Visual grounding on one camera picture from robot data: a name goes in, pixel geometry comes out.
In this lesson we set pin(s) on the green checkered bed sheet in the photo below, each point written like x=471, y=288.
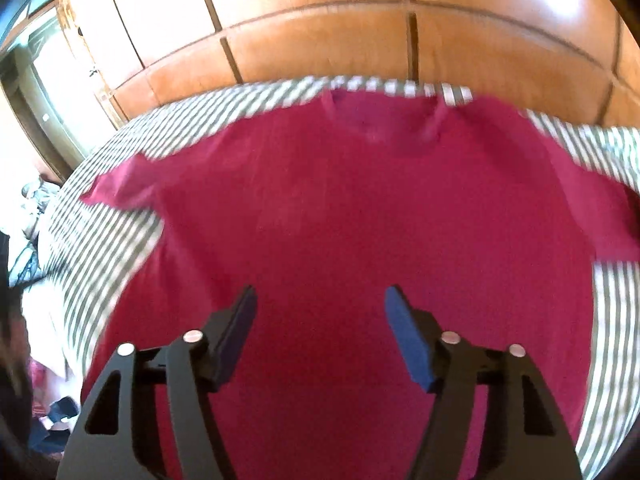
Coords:
x=95, y=250

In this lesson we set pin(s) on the clothes pile on floor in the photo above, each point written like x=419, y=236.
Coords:
x=55, y=407

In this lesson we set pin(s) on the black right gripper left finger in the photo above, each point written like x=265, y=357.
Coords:
x=148, y=415

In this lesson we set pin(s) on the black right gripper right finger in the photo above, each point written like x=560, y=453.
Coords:
x=493, y=414

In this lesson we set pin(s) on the window with frame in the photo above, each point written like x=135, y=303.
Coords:
x=54, y=104

